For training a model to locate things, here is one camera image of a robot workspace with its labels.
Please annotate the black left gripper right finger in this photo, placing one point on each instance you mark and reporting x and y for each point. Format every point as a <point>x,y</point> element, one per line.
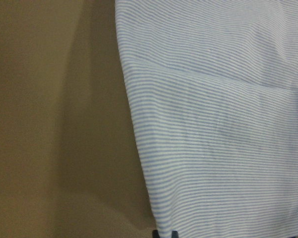
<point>174,234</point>

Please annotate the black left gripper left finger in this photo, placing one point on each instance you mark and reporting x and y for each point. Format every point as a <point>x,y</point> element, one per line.
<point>155,234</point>

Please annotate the blue white striped shirt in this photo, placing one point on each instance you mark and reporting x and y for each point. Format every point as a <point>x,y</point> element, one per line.
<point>213,92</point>

